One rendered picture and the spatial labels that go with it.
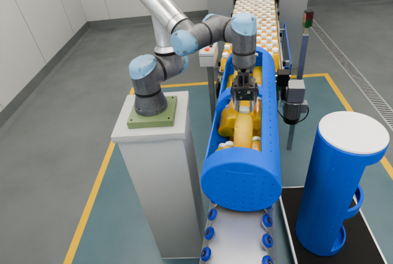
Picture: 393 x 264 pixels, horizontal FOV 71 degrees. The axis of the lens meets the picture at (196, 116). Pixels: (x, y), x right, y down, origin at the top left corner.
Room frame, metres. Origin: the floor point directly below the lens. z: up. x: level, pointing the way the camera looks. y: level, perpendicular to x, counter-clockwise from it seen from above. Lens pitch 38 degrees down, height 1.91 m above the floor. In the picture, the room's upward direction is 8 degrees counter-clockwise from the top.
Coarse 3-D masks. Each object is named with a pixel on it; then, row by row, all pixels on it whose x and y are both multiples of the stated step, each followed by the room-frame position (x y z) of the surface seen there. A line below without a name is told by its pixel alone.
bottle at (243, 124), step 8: (240, 112) 0.80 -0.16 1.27; (248, 112) 0.80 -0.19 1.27; (240, 120) 0.77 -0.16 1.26; (248, 120) 0.77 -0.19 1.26; (240, 128) 0.75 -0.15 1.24; (248, 128) 0.75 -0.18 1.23; (240, 136) 0.73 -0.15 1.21; (248, 136) 0.73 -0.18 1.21; (240, 144) 0.72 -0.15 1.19; (248, 144) 0.71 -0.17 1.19
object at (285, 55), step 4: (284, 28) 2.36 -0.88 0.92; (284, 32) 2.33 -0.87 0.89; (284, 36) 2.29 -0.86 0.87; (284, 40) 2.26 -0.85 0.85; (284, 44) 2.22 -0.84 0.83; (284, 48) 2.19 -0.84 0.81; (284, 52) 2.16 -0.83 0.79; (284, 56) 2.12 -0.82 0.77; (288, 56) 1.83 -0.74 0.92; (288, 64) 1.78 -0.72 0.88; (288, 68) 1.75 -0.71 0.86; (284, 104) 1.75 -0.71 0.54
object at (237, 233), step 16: (224, 208) 0.64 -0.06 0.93; (272, 208) 0.63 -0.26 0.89; (224, 224) 0.57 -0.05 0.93; (240, 224) 0.56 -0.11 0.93; (256, 224) 0.55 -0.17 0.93; (224, 240) 0.51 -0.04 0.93; (240, 240) 0.50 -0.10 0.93; (256, 240) 0.49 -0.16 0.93; (224, 256) 0.45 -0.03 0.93; (240, 256) 0.44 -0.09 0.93; (256, 256) 0.44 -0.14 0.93
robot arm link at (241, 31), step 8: (232, 16) 0.81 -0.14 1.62; (240, 16) 0.80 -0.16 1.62; (248, 16) 0.79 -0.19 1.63; (232, 24) 0.79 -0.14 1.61; (240, 24) 0.77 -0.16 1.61; (248, 24) 0.76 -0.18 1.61; (256, 24) 0.78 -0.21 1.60; (232, 32) 0.79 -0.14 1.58; (240, 32) 0.77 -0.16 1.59; (248, 32) 0.76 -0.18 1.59; (256, 32) 0.78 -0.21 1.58; (232, 40) 0.79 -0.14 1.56; (240, 40) 0.77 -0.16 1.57; (248, 40) 0.76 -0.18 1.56; (256, 40) 0.79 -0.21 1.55; (232, 48) 0.80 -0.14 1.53; (240, 48) 0.77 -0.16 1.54; (248, 48) 0.76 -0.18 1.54
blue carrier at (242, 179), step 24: (264, 72) 1.17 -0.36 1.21; (264, 96) 0.97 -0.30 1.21; (216, 120) 1.01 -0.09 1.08; (264, 120) 0.81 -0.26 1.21; (216, 144) 0.89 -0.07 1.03; (264, 144) 0.68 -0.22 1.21; (216, 168) 0.62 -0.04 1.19; (240, 168) 0.60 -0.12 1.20; (264, 168) 0.58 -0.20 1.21; (216, 192) 0.62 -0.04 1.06; (240, 192) 0.60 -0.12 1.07; (264, 192) 0.57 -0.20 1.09
